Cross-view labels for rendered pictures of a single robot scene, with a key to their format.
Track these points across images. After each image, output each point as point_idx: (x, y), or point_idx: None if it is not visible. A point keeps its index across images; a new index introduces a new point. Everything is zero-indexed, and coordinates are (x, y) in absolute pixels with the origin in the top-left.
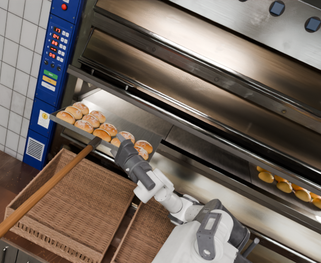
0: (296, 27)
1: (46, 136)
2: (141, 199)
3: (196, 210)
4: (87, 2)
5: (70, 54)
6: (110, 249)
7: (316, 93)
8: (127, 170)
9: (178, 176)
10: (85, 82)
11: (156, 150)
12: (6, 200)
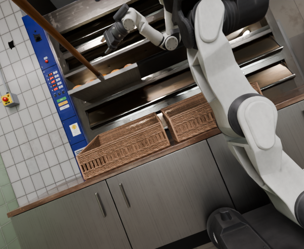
0: None
1: (83, 139)
2: (128, 17)
3: (164, 12)
4: (56, 52)
5: (63, 80)
6: (170, 142)
7: None
8: (114, 27)
9: (167, 85)
10: None
11: (143, 84)
12: (80, 179)
